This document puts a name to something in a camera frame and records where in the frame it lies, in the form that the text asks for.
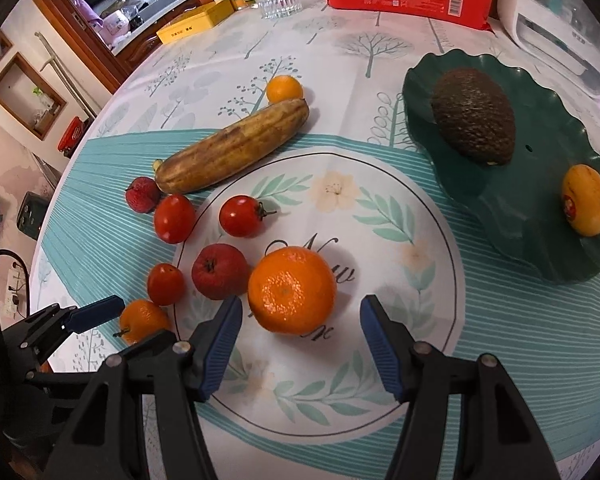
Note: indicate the yellow flat box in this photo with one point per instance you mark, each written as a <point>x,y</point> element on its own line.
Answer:
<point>195,21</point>

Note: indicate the tree print tablecloth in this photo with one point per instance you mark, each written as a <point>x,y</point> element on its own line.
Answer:
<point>330,60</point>

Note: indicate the brown spotted banana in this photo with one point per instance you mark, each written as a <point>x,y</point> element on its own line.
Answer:
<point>235,147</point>

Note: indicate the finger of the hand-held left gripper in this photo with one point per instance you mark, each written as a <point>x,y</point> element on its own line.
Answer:
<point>97,311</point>
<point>55,382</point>

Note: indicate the dark avocado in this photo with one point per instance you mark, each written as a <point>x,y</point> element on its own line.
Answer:
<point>475,115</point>

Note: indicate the dark green scalloped plate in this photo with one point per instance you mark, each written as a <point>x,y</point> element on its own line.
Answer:
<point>520,210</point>

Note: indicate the small round orange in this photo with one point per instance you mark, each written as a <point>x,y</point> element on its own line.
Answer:
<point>284,89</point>

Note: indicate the yellow fruit with sticker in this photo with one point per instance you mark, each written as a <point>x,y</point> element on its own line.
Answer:
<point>586,200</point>

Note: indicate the red tomato with stem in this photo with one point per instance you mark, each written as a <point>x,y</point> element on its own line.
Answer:
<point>240,216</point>

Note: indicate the red small box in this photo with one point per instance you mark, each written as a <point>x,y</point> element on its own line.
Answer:
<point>71,136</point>

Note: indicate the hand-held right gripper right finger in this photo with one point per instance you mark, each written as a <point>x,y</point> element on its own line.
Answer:
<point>380,340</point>

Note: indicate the white countertop appliance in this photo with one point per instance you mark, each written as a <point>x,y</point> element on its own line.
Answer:
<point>560,20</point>

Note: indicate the red lychee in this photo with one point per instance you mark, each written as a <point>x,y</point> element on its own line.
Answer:
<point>142,194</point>

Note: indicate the wooden display cabinet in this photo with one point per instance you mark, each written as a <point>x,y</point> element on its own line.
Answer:
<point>130,45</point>

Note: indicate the white power strip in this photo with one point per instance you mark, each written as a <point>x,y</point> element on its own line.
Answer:
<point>15,290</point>

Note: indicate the large orange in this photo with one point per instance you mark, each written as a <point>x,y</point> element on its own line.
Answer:
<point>292,290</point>

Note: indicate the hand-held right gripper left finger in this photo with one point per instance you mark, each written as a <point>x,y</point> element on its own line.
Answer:
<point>220,340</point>

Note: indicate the small red apple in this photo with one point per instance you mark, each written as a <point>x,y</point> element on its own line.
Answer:
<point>220,271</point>

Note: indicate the small tangerine with stem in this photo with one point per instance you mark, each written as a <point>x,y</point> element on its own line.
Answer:
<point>142,320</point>

